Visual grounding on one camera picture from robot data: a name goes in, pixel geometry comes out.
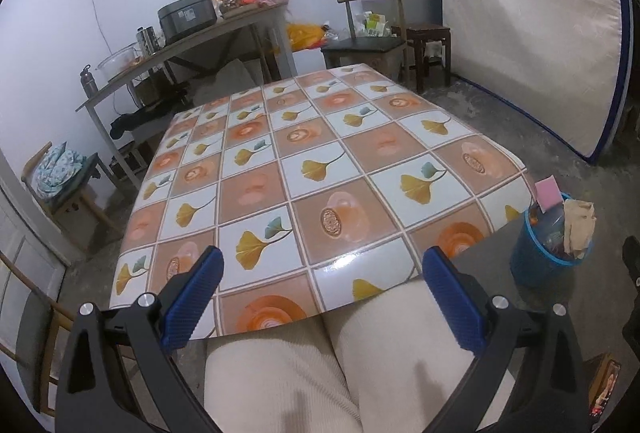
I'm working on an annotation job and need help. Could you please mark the blue mesh wastebasket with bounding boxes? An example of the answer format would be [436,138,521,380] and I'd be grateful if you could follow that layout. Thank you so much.
[510,193,596,289]

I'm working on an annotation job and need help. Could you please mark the floral cloth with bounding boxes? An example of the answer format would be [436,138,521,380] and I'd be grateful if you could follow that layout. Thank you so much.
[32,143,86,201]

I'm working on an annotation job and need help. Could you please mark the white sack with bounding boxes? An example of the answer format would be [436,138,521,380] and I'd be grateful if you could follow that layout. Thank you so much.
[192,58,261,106]

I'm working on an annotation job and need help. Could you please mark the metal water bottle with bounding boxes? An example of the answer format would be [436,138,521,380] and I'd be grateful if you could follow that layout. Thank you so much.
[80,64,98,98]

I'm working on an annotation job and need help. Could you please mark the clear red-printed plastic wrapper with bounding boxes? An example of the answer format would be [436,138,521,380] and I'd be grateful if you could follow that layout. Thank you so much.
[530,205,567,254]

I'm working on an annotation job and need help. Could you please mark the black cloth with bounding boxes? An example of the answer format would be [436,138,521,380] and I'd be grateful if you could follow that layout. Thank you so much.
[110,100,186,138]

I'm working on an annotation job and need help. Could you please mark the yellow plastic bag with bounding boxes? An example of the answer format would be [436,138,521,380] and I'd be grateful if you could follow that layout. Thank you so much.
[286,22,328,52]

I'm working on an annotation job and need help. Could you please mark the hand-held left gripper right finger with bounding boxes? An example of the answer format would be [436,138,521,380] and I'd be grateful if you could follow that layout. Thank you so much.
[421,245,593,433]

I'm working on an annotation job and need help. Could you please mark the person's legs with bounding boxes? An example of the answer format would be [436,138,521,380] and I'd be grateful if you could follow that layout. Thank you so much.
[202,280,516,433]

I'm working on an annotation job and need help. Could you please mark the white mattress with blue edge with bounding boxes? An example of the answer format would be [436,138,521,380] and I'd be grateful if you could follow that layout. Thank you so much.
[432,0,633,164]

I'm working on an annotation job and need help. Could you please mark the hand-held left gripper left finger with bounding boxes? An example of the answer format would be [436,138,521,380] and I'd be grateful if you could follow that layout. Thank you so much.
[54,245,225,433]

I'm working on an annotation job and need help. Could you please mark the grey side table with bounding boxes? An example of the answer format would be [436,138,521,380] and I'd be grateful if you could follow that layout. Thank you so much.
[75,3,298,191]

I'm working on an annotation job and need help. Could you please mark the brown printed packet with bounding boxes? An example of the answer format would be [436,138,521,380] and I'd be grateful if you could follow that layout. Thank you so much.
[589,353,623,419]

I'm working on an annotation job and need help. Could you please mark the white paper packets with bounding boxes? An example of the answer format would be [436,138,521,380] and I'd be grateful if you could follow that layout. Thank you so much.
[357,10,393,38]

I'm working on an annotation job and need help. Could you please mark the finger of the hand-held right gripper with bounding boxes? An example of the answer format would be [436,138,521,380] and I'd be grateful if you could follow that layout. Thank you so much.
[621,235,640,286]
[620,308,640,349]

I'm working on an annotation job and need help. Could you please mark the white panelled door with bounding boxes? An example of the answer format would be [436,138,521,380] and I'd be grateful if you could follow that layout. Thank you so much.
[0,158,68,299]

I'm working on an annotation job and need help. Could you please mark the cardboard box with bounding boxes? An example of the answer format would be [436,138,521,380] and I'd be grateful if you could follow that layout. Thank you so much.
[131,72,176,108]
[367,47,407,76]

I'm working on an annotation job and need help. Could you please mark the beige rag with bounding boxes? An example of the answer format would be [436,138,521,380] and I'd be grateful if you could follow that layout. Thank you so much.
[562,199,598,260]

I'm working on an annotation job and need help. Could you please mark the steel cup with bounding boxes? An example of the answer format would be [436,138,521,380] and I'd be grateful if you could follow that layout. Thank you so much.
[136,25,160,54]

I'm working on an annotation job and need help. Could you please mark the pink sponge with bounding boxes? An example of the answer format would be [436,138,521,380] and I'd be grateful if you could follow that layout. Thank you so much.
[534,175,563,214]

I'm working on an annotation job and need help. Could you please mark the dark wooden stool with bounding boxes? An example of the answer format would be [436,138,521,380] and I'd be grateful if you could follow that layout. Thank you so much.
[392,24,452,94]

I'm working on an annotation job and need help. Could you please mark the glass bowl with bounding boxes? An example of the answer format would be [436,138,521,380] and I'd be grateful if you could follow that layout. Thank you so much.
[96,43,143,81]

